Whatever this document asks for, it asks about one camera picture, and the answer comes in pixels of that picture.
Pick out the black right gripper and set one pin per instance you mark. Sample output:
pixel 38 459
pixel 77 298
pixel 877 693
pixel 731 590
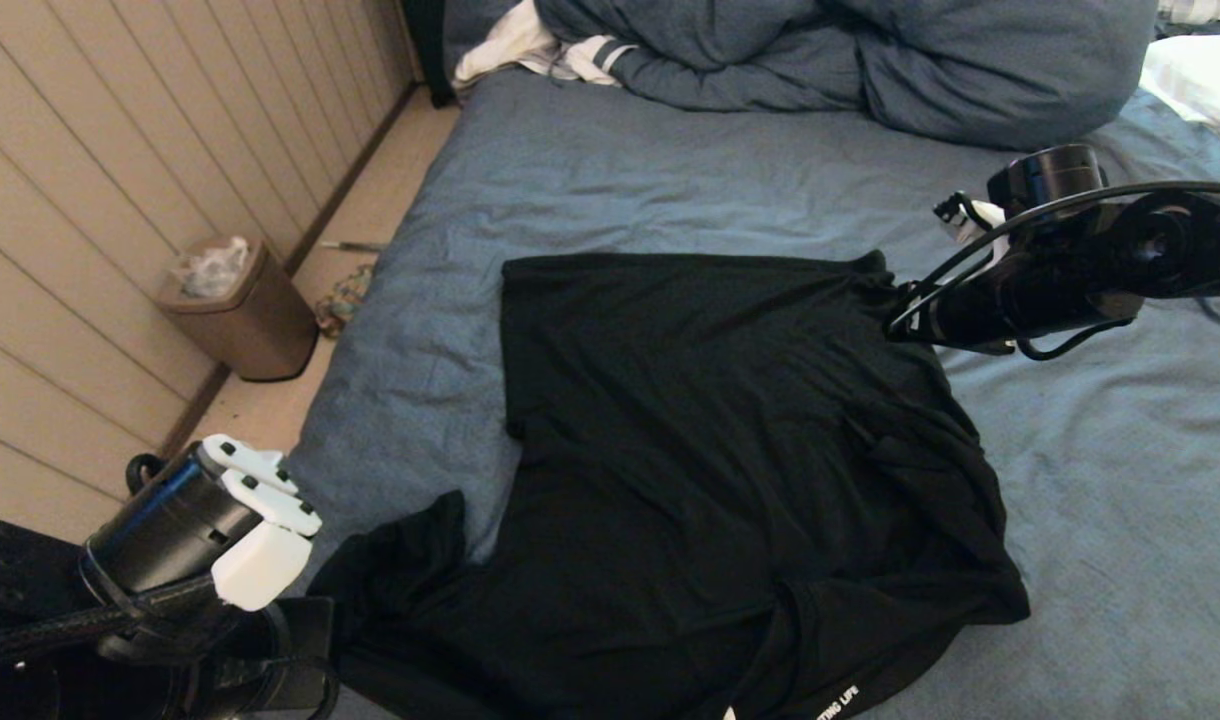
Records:
pixel 980 310

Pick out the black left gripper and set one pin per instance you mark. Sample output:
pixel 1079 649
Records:
pixel 305 650

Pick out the black moon print t-shirt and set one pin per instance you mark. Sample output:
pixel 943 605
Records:
pixel 720 450

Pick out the blue crumpled duvet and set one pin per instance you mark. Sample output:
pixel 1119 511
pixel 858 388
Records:
pixel 920 70

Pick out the brown trash bin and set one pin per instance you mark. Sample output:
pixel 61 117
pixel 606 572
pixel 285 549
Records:
pixel 260 330

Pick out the patterned crumpled cloth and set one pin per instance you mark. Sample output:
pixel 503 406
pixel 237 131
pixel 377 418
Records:
pixel 342 300

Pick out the white pillow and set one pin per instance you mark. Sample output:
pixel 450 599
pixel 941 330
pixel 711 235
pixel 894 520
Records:
pixel 1205 80

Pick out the crumpled plastic bin bag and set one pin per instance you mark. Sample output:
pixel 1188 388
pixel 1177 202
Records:
pixel 210 270

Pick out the thin stick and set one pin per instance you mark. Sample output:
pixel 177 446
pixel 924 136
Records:
pixel 355 246

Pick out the white striped garment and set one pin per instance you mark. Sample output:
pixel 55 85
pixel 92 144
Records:
pixel 510 50

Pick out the dark bedside furniture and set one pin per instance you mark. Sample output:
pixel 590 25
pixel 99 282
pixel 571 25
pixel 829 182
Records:
pixel 430 50

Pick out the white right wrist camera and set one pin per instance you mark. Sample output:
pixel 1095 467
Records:
pixel 970 218

